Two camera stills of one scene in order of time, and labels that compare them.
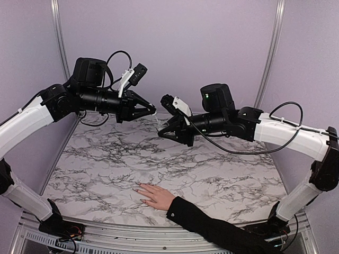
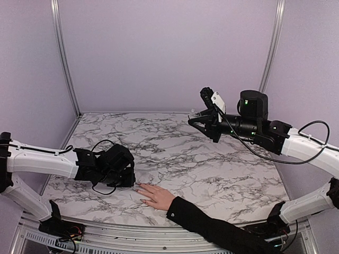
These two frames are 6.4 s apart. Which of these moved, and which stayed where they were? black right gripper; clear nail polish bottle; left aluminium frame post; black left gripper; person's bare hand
Moved: black right gripper; clear nail polish bottle; black left gripper
Stayed: left aluminium frame post; person's bare hand
